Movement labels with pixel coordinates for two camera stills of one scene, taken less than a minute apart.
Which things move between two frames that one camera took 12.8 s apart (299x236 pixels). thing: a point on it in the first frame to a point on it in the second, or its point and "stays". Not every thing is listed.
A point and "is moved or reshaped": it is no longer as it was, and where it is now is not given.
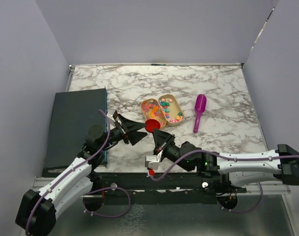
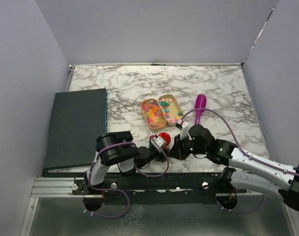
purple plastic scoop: [200, 105] stays
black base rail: [160, 188] stays
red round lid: [150, 124] is moved or reshaped
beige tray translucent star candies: [151, 109] stays
